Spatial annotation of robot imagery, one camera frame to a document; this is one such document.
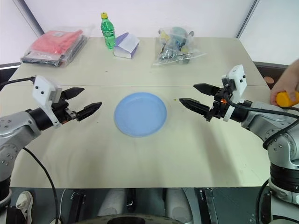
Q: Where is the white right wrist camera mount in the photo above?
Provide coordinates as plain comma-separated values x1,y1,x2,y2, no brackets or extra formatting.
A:
221,64,248,122

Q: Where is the white sneaker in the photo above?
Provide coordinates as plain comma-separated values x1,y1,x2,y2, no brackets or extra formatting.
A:
15,190,34,224

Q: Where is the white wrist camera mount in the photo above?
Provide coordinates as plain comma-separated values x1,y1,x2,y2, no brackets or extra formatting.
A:
221,64,248,122
32,75,63,128

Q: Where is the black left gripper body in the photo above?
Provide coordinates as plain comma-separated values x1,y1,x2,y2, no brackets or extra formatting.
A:
51,98,78,125

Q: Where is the purple and white carton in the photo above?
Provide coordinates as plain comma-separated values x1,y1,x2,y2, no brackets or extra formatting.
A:
114,32,140,59

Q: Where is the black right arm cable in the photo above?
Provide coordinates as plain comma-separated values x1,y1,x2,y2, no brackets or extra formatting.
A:
223,93,299,150

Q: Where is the orange round object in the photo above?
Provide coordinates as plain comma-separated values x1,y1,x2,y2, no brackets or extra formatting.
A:
276,91,299,108

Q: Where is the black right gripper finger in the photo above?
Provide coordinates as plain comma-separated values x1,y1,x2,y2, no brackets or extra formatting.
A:
178,98,212,117
193,83,221,96

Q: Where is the clear bag with red cloth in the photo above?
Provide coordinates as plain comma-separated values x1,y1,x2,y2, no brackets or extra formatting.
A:
20,25,92,68

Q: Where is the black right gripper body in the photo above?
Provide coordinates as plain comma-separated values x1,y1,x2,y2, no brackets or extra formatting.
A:
206,85,234,122

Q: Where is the dark rounded robot torso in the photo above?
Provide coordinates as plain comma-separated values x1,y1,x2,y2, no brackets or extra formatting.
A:
78,212,189,224

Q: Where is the thin white cable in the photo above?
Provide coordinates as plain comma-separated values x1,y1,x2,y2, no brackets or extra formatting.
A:
55,188,67,224

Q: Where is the black table bracket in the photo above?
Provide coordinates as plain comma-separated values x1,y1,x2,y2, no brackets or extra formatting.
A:
67,190,86,224
198,188,215,224

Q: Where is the clear bag with mixed items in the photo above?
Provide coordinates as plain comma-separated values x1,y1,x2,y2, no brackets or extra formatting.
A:
151,26,208,68

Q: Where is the dark low furniture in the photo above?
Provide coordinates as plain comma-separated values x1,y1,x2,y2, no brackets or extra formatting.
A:
0,61,21,92

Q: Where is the grey metal frame post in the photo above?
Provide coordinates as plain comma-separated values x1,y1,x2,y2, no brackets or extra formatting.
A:
235,0,258,38
15,0,45,38

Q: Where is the person's bare hand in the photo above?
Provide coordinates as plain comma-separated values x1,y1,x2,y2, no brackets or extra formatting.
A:
270,58,299,105

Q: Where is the dark side table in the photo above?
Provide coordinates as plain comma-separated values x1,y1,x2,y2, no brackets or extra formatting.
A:
253,61,292,91

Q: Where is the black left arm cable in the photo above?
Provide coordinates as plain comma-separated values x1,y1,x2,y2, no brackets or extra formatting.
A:
0,77,36,91

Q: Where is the black hanging cable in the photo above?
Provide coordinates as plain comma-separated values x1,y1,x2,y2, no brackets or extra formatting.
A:
256,179,272,224
22,147,59,224

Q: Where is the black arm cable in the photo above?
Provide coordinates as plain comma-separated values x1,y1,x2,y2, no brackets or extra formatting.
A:
0,77,36,91
223,93,299,150

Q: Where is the green bottle with yellow cap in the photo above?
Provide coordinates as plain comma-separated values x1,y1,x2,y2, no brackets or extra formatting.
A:
100,13,116,50

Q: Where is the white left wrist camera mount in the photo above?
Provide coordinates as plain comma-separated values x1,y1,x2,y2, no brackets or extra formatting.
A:
32,75,63,128

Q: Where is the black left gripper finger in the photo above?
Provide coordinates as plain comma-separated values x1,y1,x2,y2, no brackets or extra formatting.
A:
76,101,103,122
61,87,85,100

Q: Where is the light blue round plate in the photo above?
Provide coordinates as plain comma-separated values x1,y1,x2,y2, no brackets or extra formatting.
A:
114,92,168,138

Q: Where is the grey rounded robot leg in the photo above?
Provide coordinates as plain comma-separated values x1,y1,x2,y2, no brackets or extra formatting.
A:
165,188,194,224
97,188,127,217

